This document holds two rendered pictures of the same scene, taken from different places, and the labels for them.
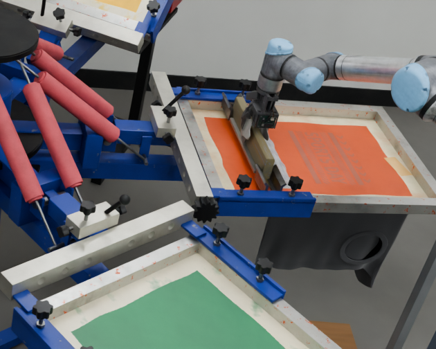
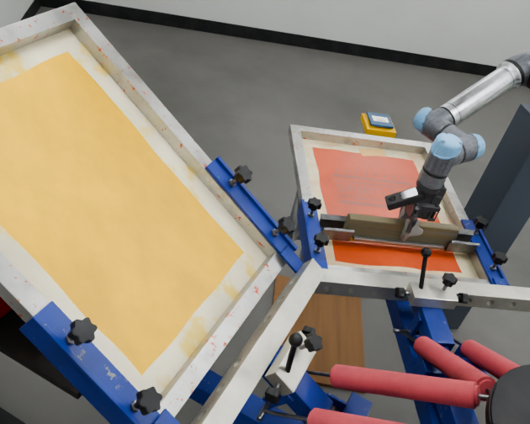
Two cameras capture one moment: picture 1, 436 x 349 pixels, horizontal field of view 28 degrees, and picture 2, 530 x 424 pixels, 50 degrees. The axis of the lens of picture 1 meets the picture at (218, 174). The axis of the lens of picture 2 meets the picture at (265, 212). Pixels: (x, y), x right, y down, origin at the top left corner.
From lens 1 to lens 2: 289 cm
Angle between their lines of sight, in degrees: 62
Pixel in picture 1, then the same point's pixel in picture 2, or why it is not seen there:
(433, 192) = (416, 146)
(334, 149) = (360, 181)
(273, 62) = (456, 160)
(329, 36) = not seen: outside the picture
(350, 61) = (465, 107)
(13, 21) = (528, 392)
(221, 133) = (364, 256)
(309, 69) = (478, 140)
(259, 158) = (442, 236)
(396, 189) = (407, 166)
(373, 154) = (358, 159)
